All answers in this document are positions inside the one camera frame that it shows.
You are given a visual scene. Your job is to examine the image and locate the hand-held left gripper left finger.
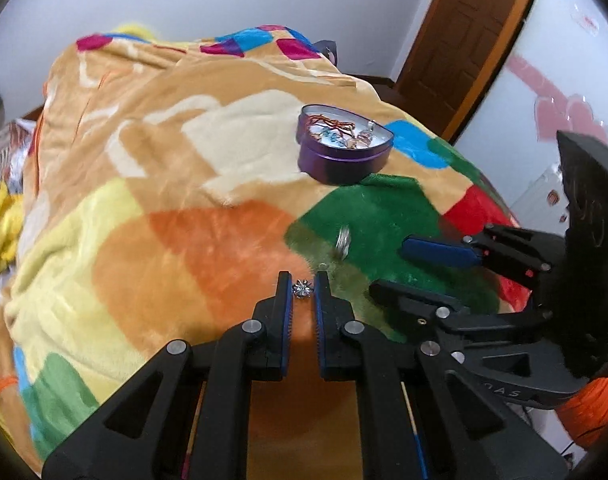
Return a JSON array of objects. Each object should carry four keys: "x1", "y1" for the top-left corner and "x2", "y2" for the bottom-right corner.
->
[{"x1": 41, "y1": 271, "x2": 294, "y2": 480}]

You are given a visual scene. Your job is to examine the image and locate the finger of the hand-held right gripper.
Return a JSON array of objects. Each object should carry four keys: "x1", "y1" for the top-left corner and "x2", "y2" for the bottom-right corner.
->
[
  {"x1": 369, "y1": 280, "x2": 590, "y2": 410},
  {"x1": 401, "y1": 224, "x2": 567, "y2": 288}
]

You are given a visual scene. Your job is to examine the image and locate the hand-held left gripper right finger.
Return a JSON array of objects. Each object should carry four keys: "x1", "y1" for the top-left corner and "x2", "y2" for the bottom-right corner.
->
[{"x1": 315, "y1": 271, "x2": 570, "y2": 480}]

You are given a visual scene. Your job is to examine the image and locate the silver ring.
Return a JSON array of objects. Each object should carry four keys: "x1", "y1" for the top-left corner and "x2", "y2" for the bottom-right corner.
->
[{"x1": 334, "y1": 226, "x2": 352, "y2": 261}]

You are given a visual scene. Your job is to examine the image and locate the purple heart-shaped tin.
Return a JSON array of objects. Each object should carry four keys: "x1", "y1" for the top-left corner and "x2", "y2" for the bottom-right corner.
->
[{"x1": 296, "y1": 104, "x2": 395, "y2": 186}]

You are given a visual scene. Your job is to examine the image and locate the orange beaded bracelet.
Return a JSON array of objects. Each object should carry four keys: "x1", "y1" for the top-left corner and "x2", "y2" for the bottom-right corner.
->
[{"x1": 306, "y1": 114, "x2": 380, "y2": 151}]

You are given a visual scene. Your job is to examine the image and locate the person's right forearm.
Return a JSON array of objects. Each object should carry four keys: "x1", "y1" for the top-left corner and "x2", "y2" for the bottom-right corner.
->
[{"x1": 554, "y1": 375, "x2": 608, "y2": 453}]

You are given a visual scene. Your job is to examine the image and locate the white stickered suitcase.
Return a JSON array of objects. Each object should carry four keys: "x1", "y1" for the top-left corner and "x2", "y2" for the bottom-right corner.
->
[{"x1": 509, "y1": 162, "x2": 570, "y2": 236}]

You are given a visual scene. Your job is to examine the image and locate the colourful patchwork fleece blanket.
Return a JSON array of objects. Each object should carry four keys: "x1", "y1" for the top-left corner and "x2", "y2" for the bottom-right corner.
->
[{"x1": 4, "y1": 24, "x2": 532, "y2": 480}]

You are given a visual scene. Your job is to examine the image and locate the white heart-print wardrobe door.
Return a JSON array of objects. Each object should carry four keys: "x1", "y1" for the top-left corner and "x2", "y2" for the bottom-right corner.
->
[{"x1": 454, "y1": 0, "x2": 608, "y2": 221}]

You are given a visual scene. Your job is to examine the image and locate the brown wooden door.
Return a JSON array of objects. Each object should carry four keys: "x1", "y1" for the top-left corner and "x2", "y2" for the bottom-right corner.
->
[{"x1": 394, "y1": 0, "x2": 545, "y2": 141}]

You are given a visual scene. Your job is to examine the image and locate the grey backpack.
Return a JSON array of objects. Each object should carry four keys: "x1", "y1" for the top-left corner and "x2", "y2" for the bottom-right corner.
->
[{"x1": 314, "y1": 40, "x2": 341, "y2": 66}]

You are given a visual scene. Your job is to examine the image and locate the yellow cloth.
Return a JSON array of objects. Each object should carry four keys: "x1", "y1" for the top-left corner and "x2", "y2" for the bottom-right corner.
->
[{"x1": 0, "y1": 182, "x2": 25, "y2": 286}]

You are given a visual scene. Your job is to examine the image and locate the printed white cloth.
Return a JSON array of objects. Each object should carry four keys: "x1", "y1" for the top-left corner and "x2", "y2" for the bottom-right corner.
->
[{"x1": 0, "y1": 120, "x2": 37, "y2": 196}]

